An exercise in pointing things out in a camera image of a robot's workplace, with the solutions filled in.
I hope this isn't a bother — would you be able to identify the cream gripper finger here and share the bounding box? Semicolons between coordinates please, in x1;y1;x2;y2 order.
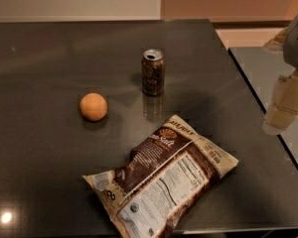
263;28;287;52
262;68;298;135

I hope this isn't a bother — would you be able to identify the orange brown soda can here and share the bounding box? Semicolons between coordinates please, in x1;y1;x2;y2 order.
141;49;165;96

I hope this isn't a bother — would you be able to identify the brown chip bag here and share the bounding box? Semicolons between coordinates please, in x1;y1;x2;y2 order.
84;115;238;238

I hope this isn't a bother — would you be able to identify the grey side table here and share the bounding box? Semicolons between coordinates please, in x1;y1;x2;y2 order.
228;47;298;171

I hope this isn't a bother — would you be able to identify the orange fruit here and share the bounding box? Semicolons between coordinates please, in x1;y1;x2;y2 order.
79;93;107;122

